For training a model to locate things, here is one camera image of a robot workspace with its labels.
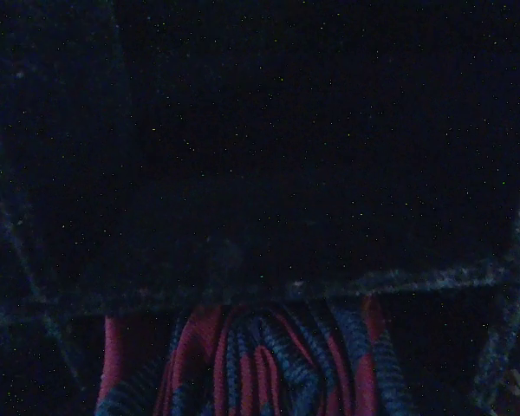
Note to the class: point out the red navy striped tie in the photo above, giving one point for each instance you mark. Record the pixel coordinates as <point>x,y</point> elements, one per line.
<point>298,358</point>

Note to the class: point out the black divided storage box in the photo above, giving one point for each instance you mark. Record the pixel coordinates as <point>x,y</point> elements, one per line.
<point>159,156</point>

